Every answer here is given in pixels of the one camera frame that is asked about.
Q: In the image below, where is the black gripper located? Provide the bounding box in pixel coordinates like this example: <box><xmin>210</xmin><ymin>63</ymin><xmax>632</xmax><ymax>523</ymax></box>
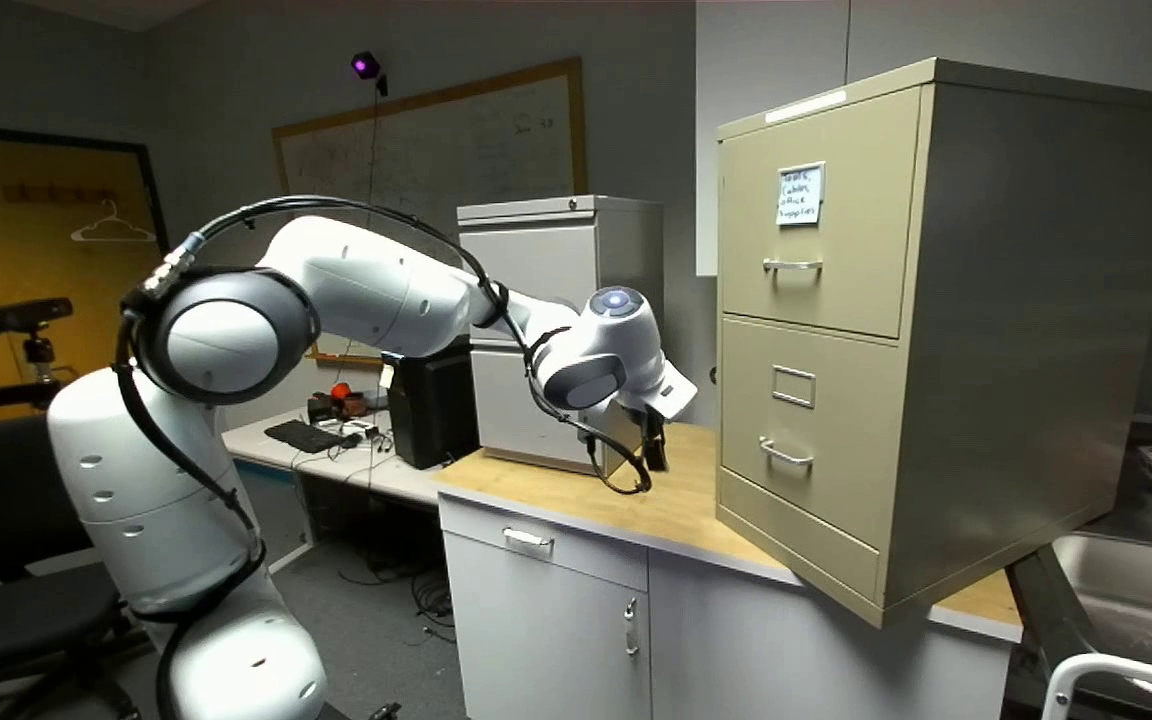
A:
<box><xmin>622</xmin><ymin>394</ymin><xmax>672</xmax><ymax>476</ymax></box>

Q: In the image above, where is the beige drawer without paper label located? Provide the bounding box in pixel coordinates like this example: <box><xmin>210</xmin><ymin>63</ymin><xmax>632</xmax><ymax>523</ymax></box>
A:
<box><xmin>717</xmin><ymin>313</ymin><xmax>912</xmax><ymax>555</ymax></box>

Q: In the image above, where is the white base counter cabinet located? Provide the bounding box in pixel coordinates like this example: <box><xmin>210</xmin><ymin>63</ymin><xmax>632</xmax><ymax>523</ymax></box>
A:
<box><xmin>437</xmin><ymin>486</ymin><xmax>1015</xmax><ymax>720</ymax></box>

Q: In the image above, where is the grey metal file cabinet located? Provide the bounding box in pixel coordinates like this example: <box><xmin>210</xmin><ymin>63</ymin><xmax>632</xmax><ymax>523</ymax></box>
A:
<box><xmin>452</xmin><ymin>192</ymin><xmax>669</xmax><ymax>480</ymax></box>

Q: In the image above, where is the beige drawer with paper label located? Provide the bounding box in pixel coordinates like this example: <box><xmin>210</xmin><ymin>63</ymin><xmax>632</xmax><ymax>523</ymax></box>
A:
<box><xmin>717</xmin><ymin>84</ymin><xmax>929</xmax><ymax>338</ymax></box>

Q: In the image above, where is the beige metal file cabinet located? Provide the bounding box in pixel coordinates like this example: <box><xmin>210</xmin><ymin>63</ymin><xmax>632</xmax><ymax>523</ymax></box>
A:
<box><xmin>711</xmin><ymin>54</ymin><xmax>1152</xmax><ymax>632</ymax></box>

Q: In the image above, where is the black computer tower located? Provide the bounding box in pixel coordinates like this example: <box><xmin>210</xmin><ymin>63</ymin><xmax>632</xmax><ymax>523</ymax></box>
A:
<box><xmin>385</xmin><ymin>336</ymin><xmax>486</xmax><ymax>472</ymax></box>

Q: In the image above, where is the white paper label card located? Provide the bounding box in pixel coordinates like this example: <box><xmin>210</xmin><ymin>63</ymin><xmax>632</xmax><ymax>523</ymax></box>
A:
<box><xmin>774</xmin><ymin>158</ymin><xmax>828</xmax><ymax>233</ymax></box>

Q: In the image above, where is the white office desk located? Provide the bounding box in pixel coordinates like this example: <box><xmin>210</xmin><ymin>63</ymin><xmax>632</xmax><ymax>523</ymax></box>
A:
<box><xmin>216</xmin><ymin>408</ymin><xmax>448</xmax><ymax>513</ymax></box>

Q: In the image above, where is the red desk item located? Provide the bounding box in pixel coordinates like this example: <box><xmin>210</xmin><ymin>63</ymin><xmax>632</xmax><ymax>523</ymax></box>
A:
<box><xmin>304</xmin><ymin>381</ymin><xmax>376</xmax><ymax>422</ymax></box>

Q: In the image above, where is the wood framed whiteboard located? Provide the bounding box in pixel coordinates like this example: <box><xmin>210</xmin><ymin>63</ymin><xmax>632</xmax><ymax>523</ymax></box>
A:
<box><xmin>269</xmin><ymin>54</ymin><xmax>596</xmax><ymax>374</ymax></box>

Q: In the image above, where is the black keyboard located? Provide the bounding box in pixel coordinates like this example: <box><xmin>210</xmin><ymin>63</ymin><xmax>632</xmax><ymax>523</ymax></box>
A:
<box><xmin>264</xmin><ymin>415</ymin><xmax>341</xmax><ymax>454</ymax></box>

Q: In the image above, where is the stainless steel sink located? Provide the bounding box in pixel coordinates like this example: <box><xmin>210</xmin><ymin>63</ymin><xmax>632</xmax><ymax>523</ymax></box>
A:
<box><xmin>1049</xmin><ymin>526</ymin><xmax>1152</xmax><ymax>688</ymax></box>

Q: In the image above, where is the white coat hanger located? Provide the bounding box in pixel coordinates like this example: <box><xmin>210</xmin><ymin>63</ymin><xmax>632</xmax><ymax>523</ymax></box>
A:
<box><xmin>64</xmin><ymin>197</ymin><xmax>162</xmax><ymax>252</ymax></box>

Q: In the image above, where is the black office chair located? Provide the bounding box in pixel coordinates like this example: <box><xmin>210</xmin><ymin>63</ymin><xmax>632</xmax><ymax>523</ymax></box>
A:
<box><xmin>0</xmin><ymin>413</ymin><xmax>148</xmax><ymax>713</ymax></box>

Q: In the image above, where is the camera with purple light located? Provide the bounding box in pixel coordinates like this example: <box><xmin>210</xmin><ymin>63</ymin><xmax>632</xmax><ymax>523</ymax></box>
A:
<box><xmin>343</xmin><ymin>47</ymin><xmax>397</xmax><ymax>101</ymax></box>

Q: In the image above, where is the white tube rail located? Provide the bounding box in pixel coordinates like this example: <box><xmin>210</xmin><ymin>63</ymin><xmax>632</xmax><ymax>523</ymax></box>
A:
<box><xmin>1042</xmin><ymin>647</ymin><xmax>1152</xmax><ymax>720</ymax></box>

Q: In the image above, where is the black camera on stand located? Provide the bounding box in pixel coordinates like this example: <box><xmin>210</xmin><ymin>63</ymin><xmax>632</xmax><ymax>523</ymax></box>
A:
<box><xmin>0</xmin><ymin>293</ymin><xmax>82</xmax><ymax>421</ymax></box>

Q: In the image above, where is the yellow board with black frame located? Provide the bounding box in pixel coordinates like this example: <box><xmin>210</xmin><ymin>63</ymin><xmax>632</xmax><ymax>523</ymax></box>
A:
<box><xmin>0</xmin><ymin>118</ymin><xmax>176</xmax><ymax>570</ymax></box>

